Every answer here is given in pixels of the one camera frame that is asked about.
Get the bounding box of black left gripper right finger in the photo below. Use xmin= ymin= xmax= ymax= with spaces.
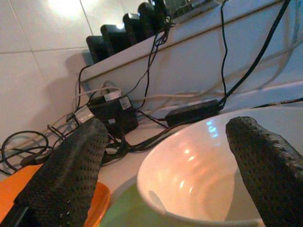
xmin=225 ymin=116 xmax=303 ymax=227

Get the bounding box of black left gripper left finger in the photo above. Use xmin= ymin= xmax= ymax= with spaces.
xmin=14 ymin=117 xmax=108 ymax=227

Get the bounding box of green plate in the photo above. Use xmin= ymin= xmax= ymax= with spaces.
xmin=99 ymin=183 xmax=266 ymax=227

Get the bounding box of white bowl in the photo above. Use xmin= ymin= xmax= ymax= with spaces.
xmin=136 ymin=106 xmax=303 ymax=227

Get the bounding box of orange plate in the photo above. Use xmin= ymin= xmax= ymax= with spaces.
xmin=84 ymin=181 xmax=111 ymax=227

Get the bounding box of small white charger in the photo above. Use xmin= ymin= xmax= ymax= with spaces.
xmin=73 ymin=105 xmax=95 ymax=124

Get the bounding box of orange bowl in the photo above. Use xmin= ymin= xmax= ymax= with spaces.
xmin=0 ymin=164 xmax=45 ymax=209

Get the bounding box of black device box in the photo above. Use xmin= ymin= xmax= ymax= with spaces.
xmin=89 ymin=94 xmax=139 ymax=138

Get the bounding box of black power adapter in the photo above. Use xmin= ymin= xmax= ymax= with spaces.
xmin=165 ymin=99 xmax=221 ymax=126

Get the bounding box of black battery pack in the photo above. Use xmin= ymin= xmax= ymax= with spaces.
xmin=122 ymin=13 xmax=145 ymax=45
xmin=100 ymin=23 xmax=130 ymax=57
xmin=86 ymin=35 xmax=108 ymax=64
xmin=137 ymin=1 xmax=158 ymax=38
xmin=152 ymin=0 xmax=171 ymax=26

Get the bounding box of coiled black cable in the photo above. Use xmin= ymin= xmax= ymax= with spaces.
xmin=0 ymin=131 xmax=52 ymax=175

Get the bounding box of thick black power cable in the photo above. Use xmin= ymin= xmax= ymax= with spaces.
xmin=219 ymin=0 xmax=292 ymax=107

